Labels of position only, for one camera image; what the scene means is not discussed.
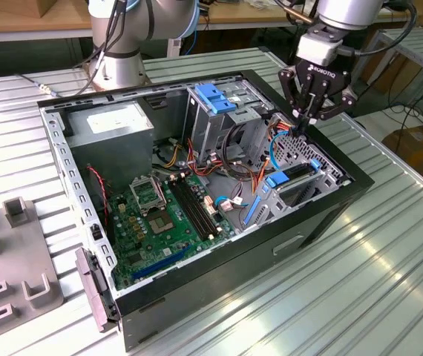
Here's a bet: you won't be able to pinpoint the blue wire with white label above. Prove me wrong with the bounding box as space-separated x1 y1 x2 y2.
214 195 252 209

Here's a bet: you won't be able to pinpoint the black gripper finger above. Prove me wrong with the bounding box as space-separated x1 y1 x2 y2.
278 66 311 136
305 87 357 135

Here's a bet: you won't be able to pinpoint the red wire bundle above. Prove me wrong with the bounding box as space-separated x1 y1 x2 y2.
186 137 231 179

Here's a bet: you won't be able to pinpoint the silver optical drive cage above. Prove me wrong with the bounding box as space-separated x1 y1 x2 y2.
181 79 275 164

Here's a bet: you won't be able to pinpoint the grey parts rack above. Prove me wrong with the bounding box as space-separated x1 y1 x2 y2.
0 198 65 334

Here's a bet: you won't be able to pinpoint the blue expansion slot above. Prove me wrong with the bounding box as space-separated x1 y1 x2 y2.
131 244 192 281

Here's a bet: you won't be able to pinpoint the black wire bundle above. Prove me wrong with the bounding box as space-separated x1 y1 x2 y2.
221 124 268 182

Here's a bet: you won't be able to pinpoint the large cardboard box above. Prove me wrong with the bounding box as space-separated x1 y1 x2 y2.
381 125 423 194

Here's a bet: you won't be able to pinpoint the grey power supply unit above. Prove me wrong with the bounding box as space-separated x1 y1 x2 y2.
62 100 156 194

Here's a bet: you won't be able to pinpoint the light blue data wire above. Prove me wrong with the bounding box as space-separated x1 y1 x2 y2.
269 129 302 172

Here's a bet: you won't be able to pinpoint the flat brown cardboard box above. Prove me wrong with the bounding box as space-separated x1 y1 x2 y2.
373 55 423 98

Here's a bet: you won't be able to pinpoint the black camera cable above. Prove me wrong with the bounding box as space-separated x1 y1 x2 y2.
339 0 419 56

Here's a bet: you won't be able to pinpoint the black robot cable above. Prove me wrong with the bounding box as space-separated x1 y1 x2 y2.
72 0 129 96

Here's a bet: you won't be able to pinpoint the orange red power wire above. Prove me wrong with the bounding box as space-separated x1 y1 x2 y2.
252 113 297 194

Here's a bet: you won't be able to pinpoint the red black twisted wire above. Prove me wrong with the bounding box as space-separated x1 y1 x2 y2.
86 165 111 227

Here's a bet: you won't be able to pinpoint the grey card retention latch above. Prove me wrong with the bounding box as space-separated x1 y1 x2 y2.
74 246 119 334

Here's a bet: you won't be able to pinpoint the metal socket cover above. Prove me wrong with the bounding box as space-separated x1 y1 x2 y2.
128 177 168 217

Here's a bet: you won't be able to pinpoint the yellow power wires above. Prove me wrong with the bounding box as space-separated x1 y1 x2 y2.
157 142 183 168

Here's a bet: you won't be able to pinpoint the blue drive cage latch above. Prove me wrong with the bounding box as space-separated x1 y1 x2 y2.
194 84 237 115

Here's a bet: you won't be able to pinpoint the metal slat side table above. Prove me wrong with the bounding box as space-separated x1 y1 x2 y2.
352 27 423 108

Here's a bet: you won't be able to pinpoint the small brown cardboard box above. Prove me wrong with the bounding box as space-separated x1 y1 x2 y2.
33 0 91 19

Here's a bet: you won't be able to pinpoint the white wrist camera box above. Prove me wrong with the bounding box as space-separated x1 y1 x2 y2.
295 22 346 66

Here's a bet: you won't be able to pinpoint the CPU socket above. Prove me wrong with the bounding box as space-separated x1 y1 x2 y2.
145 209 178 237

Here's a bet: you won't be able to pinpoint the silver disk bay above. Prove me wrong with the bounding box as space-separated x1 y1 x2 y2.
241 122 353 230

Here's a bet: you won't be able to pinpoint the purple wires white plug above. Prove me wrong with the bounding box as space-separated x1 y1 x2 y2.
220 185 246 213

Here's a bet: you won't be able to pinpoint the black RAM slot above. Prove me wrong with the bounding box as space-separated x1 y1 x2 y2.
185 177 222 234
169 179 206 240
174 178 211 239
180 177 217 237

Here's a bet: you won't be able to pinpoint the green motherboard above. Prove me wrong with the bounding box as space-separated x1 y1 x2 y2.
107 174 242 292

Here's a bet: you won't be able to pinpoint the hard disk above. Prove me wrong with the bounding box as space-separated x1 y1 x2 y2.
243 157 323 226

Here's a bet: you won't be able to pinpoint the wooden desk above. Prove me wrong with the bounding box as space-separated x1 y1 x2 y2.
0 0 423 71

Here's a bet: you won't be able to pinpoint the black open PC case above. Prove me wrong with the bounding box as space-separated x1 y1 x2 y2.
36 68 376 353

